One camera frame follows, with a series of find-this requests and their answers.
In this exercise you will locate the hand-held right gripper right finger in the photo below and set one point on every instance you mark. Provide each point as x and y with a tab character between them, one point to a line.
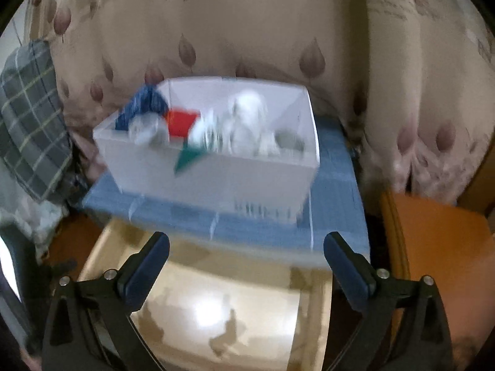
352	274

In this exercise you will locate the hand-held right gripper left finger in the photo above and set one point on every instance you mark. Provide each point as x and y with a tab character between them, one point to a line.
145	274

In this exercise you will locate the grey wooden drawer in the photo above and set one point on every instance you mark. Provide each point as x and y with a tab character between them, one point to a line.
216	317

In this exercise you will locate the white cardboard box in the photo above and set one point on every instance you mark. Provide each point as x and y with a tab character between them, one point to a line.
239	177

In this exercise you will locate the pinkish grey underwear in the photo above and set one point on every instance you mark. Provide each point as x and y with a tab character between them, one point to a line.
149	131

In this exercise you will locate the pale printed underwear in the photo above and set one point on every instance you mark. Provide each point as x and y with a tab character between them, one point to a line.
207	133

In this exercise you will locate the red underwear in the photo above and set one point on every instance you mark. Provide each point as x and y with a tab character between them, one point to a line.
181	123

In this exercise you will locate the dark blue patterned underwear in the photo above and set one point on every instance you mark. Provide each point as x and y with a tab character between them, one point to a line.
141	106

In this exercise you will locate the white underwear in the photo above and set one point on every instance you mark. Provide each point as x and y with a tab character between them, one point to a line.
247	118

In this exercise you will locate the grey nightstand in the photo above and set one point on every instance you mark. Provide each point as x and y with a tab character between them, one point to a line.
270	257

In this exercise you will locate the blue checked cloth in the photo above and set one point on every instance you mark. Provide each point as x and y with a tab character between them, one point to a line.
270	232

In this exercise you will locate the wooden chair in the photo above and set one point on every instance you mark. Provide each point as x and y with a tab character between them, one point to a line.
437	239

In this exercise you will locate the white printed cloth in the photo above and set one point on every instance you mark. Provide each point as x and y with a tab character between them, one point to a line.
23	216

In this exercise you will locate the grey plaid blanket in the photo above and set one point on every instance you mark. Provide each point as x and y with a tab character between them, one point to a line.
31	116

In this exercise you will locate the leaf print curtain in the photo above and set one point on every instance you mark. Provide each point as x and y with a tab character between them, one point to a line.
251	27

